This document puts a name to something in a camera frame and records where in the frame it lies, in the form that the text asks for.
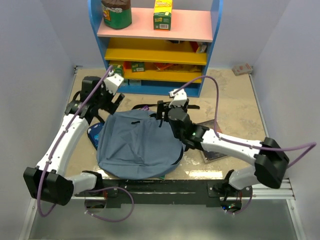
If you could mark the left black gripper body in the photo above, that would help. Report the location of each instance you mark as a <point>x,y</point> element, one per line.
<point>105,98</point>

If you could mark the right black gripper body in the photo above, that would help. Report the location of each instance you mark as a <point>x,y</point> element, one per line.
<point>177,134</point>

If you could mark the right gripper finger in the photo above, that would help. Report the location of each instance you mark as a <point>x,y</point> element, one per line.
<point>161,110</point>
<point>185,106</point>

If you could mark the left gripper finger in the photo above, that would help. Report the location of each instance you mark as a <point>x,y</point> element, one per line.
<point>111,108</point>
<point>118,101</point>

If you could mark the blue student backpack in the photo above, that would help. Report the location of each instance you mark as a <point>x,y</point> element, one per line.
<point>135,145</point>

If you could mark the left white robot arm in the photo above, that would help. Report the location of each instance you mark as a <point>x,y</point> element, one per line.
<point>47,181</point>

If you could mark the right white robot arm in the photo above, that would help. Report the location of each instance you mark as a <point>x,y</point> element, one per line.
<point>267,163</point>

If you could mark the teal boxes bottom shelf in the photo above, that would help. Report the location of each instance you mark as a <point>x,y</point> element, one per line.
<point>131,82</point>

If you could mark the purple treehouse book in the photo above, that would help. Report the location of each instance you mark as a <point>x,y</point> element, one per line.
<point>145,108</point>

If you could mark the green box left shelf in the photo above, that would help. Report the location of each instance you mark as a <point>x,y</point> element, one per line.
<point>116,69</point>

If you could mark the green box shelf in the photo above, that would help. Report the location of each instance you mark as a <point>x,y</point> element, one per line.
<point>138,66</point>
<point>116,69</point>

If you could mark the blue dinosaur pencil case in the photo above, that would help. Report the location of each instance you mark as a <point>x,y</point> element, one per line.
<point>93,133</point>

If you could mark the green box middle shelf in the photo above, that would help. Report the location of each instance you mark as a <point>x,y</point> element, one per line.
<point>138,66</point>

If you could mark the dark two cities book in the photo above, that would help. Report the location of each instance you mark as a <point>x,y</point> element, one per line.
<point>210,156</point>

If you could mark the orange snack packets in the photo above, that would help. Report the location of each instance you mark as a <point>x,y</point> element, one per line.
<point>175,67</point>

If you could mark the blue pink yellow shelf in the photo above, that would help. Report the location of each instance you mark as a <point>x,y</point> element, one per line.
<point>139,42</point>

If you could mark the red packet middle shelf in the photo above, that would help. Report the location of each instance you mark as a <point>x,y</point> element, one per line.
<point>198,47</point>

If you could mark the small red white box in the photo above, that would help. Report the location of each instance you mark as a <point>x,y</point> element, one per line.
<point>242,69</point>

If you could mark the green brown canister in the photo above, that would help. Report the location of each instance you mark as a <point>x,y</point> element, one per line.
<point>117,14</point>

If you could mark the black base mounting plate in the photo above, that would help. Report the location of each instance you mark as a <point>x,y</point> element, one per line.
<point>166,192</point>

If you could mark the yellow green carton top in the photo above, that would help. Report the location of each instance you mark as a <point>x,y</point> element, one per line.
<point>162,15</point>

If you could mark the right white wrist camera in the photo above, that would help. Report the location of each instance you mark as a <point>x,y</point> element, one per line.
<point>178,99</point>

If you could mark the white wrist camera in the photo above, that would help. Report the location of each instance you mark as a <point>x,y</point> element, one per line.
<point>178,99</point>
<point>112,82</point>

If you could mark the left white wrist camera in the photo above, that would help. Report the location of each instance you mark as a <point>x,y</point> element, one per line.
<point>112,82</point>

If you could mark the aluminium frame rail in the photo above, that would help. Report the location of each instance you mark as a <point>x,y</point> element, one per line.
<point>268,214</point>

